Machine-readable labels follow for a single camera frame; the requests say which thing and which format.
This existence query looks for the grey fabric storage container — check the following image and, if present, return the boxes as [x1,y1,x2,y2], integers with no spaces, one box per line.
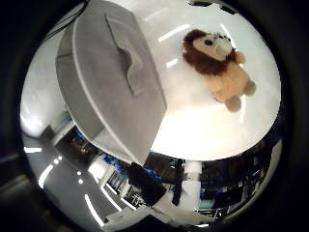
[55,0,168,167]

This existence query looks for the brown lion plush toy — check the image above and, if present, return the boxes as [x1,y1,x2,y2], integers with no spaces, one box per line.
[182,28,258,113]

